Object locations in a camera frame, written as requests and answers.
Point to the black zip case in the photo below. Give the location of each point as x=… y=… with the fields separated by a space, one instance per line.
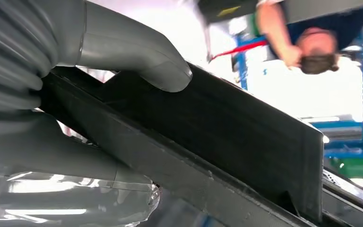
x=225 y=11

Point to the person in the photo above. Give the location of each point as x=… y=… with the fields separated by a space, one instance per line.
x=316 y=42

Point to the red pole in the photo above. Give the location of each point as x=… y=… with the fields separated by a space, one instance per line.
x=241 y=48

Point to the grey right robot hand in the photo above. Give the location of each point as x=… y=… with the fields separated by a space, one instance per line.
x=43 y=175

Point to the green plastic crate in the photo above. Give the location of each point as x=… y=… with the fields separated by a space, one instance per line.
x=356 y=169

